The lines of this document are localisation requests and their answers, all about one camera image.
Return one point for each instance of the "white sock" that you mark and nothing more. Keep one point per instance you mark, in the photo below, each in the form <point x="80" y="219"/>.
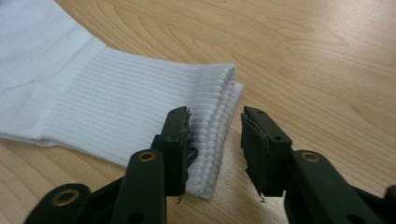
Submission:
<point x="109" y="96"/>
<point x="218" y="149"/>

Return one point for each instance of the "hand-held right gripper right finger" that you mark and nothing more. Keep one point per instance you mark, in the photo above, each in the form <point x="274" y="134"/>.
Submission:
<point x="267" y="155"/>

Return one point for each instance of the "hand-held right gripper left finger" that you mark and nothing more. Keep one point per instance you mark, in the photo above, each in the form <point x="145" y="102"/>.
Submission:
<point x="172" y="149"/>

